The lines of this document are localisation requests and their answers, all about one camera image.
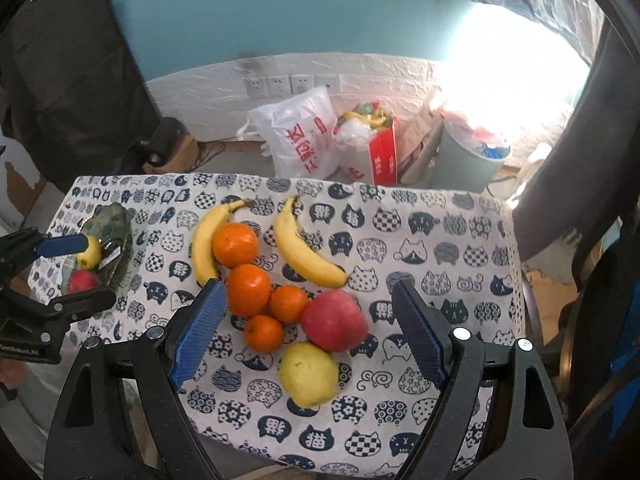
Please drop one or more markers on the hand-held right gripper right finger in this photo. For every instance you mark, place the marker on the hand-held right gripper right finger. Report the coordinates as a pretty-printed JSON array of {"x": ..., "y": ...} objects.
[{"x": 420, "y": 340}]

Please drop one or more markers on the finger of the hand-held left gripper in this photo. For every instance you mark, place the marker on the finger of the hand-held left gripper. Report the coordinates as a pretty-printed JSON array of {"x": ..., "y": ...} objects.
[
  {"x": 62, "y": 245},
  {"x": 80, "y": 305}
]

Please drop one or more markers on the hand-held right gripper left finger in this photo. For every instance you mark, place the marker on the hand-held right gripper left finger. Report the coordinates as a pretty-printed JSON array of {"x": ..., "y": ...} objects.
[{"x": 200, "y": 330}]

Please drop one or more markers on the small red apple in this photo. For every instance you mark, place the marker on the small red apple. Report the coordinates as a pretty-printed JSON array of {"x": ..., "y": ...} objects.
[{"x": 82, "y": 281}]

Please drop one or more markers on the small yellow pear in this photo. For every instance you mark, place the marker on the small yellow pear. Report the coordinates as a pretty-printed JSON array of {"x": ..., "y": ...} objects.
[{"x": 91, "y": 258}]

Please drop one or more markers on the green glass plate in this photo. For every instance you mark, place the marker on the green glass plate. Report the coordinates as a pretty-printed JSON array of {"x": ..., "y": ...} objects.
[{"x": 112, "y": 230}]

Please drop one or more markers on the large orange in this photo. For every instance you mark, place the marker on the large orange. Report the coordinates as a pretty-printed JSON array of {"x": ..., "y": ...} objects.
[
  {"x": 248, "y": 290},
  {"x": 235, "y": 245}
]

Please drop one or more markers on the small orange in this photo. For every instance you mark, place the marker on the small orange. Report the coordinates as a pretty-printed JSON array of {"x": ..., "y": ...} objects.
[
  {"x": 263, "y": 333},
  {"x": 289, "y": 304}
]

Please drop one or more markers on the large red apple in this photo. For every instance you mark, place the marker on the large red apple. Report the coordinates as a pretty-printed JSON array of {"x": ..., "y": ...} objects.
[{"x": 334, "y": 321}]

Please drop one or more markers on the large yellow pear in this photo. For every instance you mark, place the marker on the large yellow pear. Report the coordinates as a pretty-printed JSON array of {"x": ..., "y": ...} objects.
[{"x": 307, "y": 375}]

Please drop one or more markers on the yellow banana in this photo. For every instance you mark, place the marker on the yellow banana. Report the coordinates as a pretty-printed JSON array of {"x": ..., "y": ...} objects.
[
  {"x": 295, "y": 250},
  {"x": 202, "y": 240}
]

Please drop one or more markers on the cat print tablecloth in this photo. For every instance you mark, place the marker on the cat print tablecloth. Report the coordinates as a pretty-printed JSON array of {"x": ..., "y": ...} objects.
[{"x": 425, "y": 240}]

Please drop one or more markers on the black round device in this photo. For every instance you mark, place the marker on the black round device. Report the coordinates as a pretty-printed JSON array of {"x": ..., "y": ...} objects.
[{"x": 165, "y": 137}]

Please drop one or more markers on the black cloth cover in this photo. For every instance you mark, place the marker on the black cloth cover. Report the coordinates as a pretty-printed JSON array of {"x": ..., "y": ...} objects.
[{"x": 70, "y": 85}]

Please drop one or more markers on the black chair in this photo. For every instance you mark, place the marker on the black chair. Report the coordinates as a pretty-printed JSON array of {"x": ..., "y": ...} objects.
[{"x": 595, "y": 340}]

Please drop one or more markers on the green trash bin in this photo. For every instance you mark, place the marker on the green trash bin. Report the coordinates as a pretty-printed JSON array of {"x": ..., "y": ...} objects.
[{"x": 462, "y": 165}]

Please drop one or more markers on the red paper bag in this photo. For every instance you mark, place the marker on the red paper bag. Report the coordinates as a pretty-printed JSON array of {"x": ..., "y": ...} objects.
[{"x": 382, "y": 157}]

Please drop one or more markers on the brown cardboard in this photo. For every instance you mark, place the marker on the brown cardboard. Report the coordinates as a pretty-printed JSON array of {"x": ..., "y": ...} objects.
[{"x": 417, "y": 135}]

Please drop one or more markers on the white paper object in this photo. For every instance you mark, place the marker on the white paper object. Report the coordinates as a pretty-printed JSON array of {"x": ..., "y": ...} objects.
[{"x": 534, "y": 160}]

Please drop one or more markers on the white plastic bag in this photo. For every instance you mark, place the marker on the white plastic bag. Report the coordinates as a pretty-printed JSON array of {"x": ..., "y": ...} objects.
[{"x": 300, "y": 135}]

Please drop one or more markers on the grey hanging garment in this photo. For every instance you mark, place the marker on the grey hanging garment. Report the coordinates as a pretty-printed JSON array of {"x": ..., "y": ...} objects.
[{"x": 575, "y": 160}]

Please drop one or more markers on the white wall socket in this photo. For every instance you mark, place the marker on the white wall socket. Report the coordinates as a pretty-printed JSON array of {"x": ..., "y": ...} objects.
[
  {"x": 257, "y": 88},
  {"x": 301, "y": 84},
  {"x": 278, "y": 86},
  {"x": 326, "y": 83}
]

